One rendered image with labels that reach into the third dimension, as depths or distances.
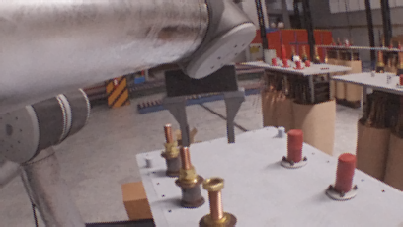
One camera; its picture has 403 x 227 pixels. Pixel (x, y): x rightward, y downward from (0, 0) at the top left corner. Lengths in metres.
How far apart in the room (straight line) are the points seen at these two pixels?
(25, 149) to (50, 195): 0.11
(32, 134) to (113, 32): 0.37
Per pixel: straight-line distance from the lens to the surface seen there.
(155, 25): 0.21
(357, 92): 7.61
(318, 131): 3.19
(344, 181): 0.89
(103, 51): 0.18
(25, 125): 0.53
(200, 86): 0.53
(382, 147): 2.37
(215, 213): 0.64
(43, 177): 0.57
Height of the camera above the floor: 1.86
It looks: 14 degrees down
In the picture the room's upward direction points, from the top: 7 degrees counter-clockwise
